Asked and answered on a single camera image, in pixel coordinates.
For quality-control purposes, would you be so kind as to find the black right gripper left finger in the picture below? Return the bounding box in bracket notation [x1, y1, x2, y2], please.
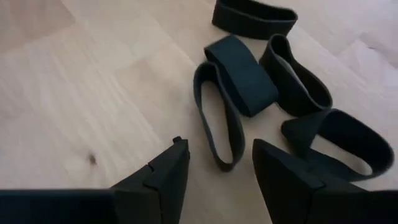
[111, 136, 191, 224]

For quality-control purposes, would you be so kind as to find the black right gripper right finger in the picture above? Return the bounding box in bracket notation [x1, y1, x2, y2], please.
[252, 138, 368, 224]

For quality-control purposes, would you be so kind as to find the black elastic band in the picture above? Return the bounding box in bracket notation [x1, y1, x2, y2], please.
[280, 108, 395, 183]
[258, 33, 333, 118]
[211, 0, 299, 40]
[192, 60, 246, 173]
[203, 34, 280, 118]

